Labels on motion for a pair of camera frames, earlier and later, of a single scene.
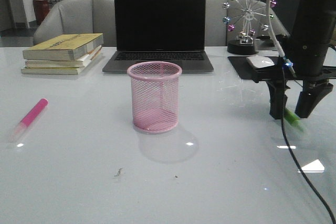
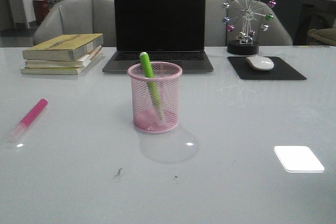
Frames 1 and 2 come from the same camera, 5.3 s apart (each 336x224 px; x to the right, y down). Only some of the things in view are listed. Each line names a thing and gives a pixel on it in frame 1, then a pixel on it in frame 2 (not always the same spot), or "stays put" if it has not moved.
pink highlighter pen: (29, 121) stays put
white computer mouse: (259, 61) stays put
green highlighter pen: (293, 119) -> (149, 77)
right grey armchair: (231, 18) stays put
